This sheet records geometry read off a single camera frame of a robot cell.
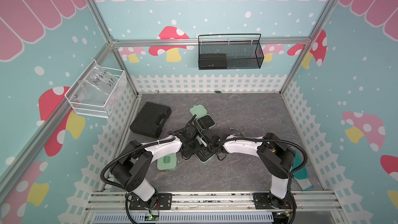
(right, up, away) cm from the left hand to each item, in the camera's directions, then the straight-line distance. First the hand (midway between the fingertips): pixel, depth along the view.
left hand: (198, 153), depth 89 cm
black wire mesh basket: (+19, +61, +5) cm, 64 cm away
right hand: (+5, 0, +3) cm, 6 cm away
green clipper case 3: (-17, -4, -4) cm, 18 cm away
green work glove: (+56, -10, -6) cm, 57 cm away
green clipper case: (+4, +17, +14) cm, 23 cm away
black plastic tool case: (-32, +18, +11) cm, 38 cm away
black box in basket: (+8, +53, 0) cm, 54 cm away
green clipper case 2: (+2, +4, -9) cm, 10 cm away
